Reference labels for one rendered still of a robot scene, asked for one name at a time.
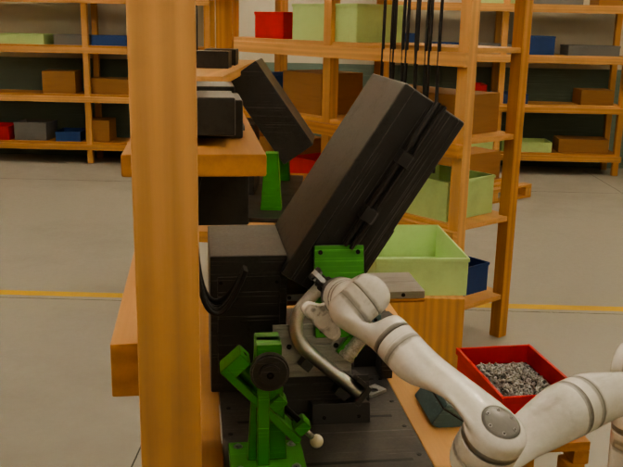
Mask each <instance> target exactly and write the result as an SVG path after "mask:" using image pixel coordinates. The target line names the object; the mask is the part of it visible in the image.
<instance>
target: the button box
mask: <svg viewBox="0 0 623 467"><path fill-rule="evenodd" d="M415 397H416V398H417V400H418V402H419V403H420V405H421V407H422V409H423V410H424V412H425V414H426V416H427V418H428V420H429V421H430V422H431V424H432V425H434V426H436V427H438V428H440V427H460V426H462V424H463V422H464V421H463V419H462V417H461V416H460V415H459V413H458V412H457V411H456V410H455V408H454V407H453V406H452V405H451V404H450V403H449V402H448V401H447V400H446V399H444V398H442V397H441V396H439V395H437V394H435V393H433V392H430V391H428V390H425V389H423V388H419V390H418V391H417V392H416V394H415Z"/></svg>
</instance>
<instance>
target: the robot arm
mask: <svg viewBox="0 0 623 467"><path fill-rule="evenodd" d="M322 273H323V272H322V271H321V269H320V268H318V267H316V268H315V270H314V271H313V272H312V273H311V274H310V275H309V276H308V277H309V279H310V280H313V281H314V285H315V286H317V289H318V290H319V291H320V292H321V301H322V303H321V304H319V303H314V302H311V301H306V302H304V303H303V304H302V305H301V311H302V313H303V314H304V315H305V316H306V317H307V318H308V319H309V320H310V321H311V322H312V323H313V324H314V325H315V326H316V327H317V328H318V329H319V330H320V331H321V332H322V333H323V334H324V335H325V336H326V337H328V338H329V339H330V340H333V341H336V340H338V339H339V338H340V336H341V331H340V328H341V329H342V330H344V331H345V332H347V333H349V334H351V335H353V336H355V337H357V338H358V339H360V340H361V341H363V342H364V343H365V344H366V345H368V346H369V347H370V348H371V349H372V350H373V351H374V352H375V353H376V354H377V355H378V356H379V357H380V358H381V359H382V360H383V361H384V362H385V363H386V364H387V366H388V367H389V368H390V369H391V370H392V371H393V372H394V373H395V374H396V375H398V376H399V377H400V379H402V380H403V381H405V382H407V383H409V384H411V385H414V386H417V387H420V388H423V389H425V390H428V391H430V392H433V393H435V394H437V395H439V396H441V397H442V398H444V399H446V400H447V401H448V402H449V403H450V404H451V405H452V406H453V407H454V408H455V410H456V411H457V412H458V413H459V415H460V416H461V417H462V419H463V421H464V422H463V424H462V426H461V427H460V429H459V431H458V433H457V435H456V436H455V438H454V439H453V441H452V444H451V451H450V462H451V467H523V466H525V465H526V464H527V463H529V462H530V461H533V460H534V459H536V458H538V457H539V456H541V455H543V454H545V453H548V452H550V451H552V450H554V449H557V448H560V447H561V446H563V445H565V444H567V443H569V442H571V441H573V440H575V439H578V438H580V437H582V436H585V435H586V434H588V433H590V432H592V431H594V430H596V429H598V428H600V427H602V426H603V425H605V424H607V423H610V422H611V432H610V443H609V454H608V464H607V467H623V342H622V343H621V344H620V345H619V346H618V347H617V350H616V352H615V354H614V356H613V359H612V363H611V370H610V372H587V373H580V374H576V375H572V376H570V377H567V378H566V379H563V380H561V381H559V382H556V383H554V384H552V385H550V386H548V387H546V388H545V389H543V390H542V391H541V392H539V394H538V395H536V396H535V397H534V398H533V399H531V400H530V401H529V402H528V403H527V404H526V405H525V406H524V407H523V408H522V409H521V410H519V411H518V412H517V413H516V414H513V413H512V412H511V411H510V410H509V409H507V408H506V407H505V406H504V405H503V404H502V403H501V402H500V401H499V400H497V399H496V398H494V397H493V396H492V395H490V394H489V393H488V392H486V391H485V390H484V389H482V388H481V387H480V386H479V385H477V384H476V383H474V382H473V381H472V380H470V379H469V378H468V377H466V376H465V375H464V374H462V373H461V372H459V371H458V370H457V369H455V368H454V367H453V366H451V365H450V364H449V363H448V362H447V361H446V360H444V359H443V358H442V357H441V356H440V355H439V354H438V353H436V352H435V351H434V350H433V349H432V348H431V347H430V346H429V345H428V344H427V343H426V342H425V341H424V340H423V339H422V337H420V335H419V334H418V333H417V332H416V331H415V330H414V329H413V328H412V327H411V326H410V325H409V324H408V323H407V322H406V321H405V320H404V319H403V318H402V317H400V316H397V315H391V316H388V317H386V318H384V319H382V320H380V321H378V322H373V323H369V322H370V321H372V320H373V319H374V318H375V317H376V316H378V314H380V313H381V312H382V311H384V310H385V309H386V308H387V306H388V304H389V301H390V293H389V290H388V287H387V286H386V284H385V283H384V282H383V281H382V280H381V279H380V278H378V277H377V276H375V275H373V274H371V273H362V274H359V275H357V276H356V277H354V278H352V279H350V278H346V277H335V278H330V277H329V276H327V277H325V276H324V275H322Z"/></svg>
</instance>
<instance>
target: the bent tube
mask: <svg viewBox="0 0 623 467"><path fill-rule="evenodd" d="M320 296H321V292H320V291H319V290H318V289H317V286H315V285H313V286H312V287H311V288H310V289H309V290H308V291H307V292H306V293H305V294H304V295H303V296H302V297H301V299H300V300H299V301H298V302H297V304H296V305H295V307H294V308H293V310H292V313H291V316H290V321H289V332H290V336H291V340H292V342H293V344H294V346H295V348H296V350H297V351H298V352H299V354H300V355H301V356H302V357H304V358H305V359H306V360H308V361H309V362H310V363H311V364H313V365H314V366H315V367H316V368H318V369H319V370H320V371H321V372H323V373H324V374H325V375H327V376H328V377H329V378H330V379H332V380H333V381H334V382H335V383H337V384H338V385H339V386H341V387H342V388H343V389H344V390H346V391H347V392H348V393H349V394H351V395H352V396H353V397H354V398H358V397H359V396H360V395H361V393H362V391H363V387H362V386H360V385H359V384H358V383H356V382H355V381H354V380H353V379H351V378H350V377H349V376H348V375H346V374H345V373H344V372H342V371H341V370H340V369H339V368H338V367H337V366H336V365H335V364H334V363H332V362H331V361H330V360H328V359H327V358H326V357H325V356H323V355H322V354H321V353H320V352H318V351H317V350H316V349H315V348H313V347H312V346H311V345H310V344H309V343H308V341H307V340H306V338H305V336H304V333H303V320H304V317H305V315H304V314H303V313H302V311H301V305H302V304H303V303H304V302H306V301H311V302H314V303H315V302H316V301H317V300H318V298H319V297H320Z"/></svg>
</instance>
